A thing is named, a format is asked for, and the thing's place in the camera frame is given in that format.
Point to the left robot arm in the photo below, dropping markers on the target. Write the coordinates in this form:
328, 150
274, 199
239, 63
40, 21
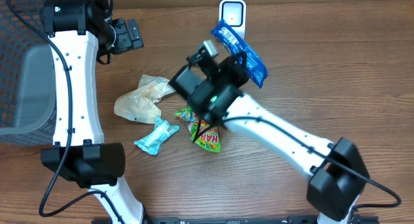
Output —
79, 33

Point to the green gummy candy bag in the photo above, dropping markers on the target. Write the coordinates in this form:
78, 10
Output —
209, 140

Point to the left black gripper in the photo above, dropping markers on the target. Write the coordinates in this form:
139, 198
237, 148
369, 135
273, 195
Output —
127, 43

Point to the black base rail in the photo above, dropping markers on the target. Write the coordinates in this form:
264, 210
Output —
289, 220

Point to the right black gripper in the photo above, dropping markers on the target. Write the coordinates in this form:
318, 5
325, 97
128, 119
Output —
238, 72

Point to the beige snack bag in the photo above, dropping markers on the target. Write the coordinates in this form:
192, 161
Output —
139, 105

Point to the white barcode scanner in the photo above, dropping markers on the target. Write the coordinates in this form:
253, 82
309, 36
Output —
233, 12

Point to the mint green snack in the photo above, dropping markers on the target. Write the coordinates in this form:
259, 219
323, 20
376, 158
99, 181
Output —
151, 143

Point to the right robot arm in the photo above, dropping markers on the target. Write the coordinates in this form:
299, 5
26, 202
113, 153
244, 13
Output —
331, 169

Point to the dark grey plastic basket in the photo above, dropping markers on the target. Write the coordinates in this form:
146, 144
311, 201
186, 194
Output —
28, 96

